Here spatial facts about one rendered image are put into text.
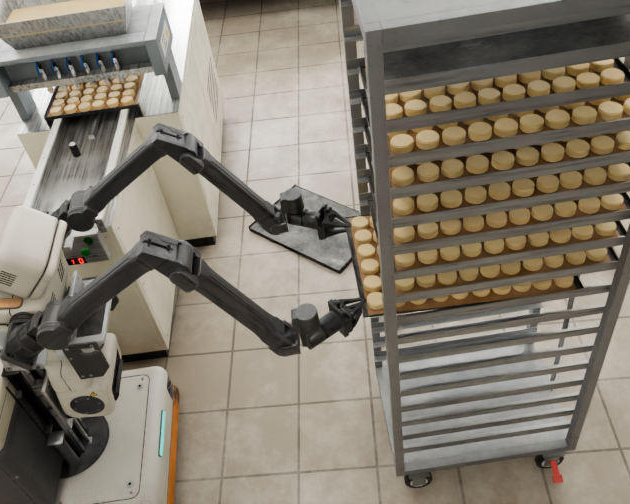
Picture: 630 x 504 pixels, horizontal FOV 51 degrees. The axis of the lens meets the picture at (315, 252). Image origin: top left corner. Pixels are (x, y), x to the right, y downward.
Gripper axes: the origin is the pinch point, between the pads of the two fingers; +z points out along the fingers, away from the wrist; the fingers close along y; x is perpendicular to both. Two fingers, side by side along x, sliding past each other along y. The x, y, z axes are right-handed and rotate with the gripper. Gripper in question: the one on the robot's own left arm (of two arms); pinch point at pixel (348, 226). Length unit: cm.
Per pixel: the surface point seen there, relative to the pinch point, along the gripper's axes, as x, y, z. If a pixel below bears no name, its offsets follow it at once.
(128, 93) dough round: 56, -5, -126
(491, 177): -16, 41, 45
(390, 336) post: -31.0, -6.0, 24.1
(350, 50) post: 9, 54, 3
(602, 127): -4, 50, 65
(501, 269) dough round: -8.0, 4.0, 47.7
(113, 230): -10, -16, -90
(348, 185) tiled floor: 125, -99, -62
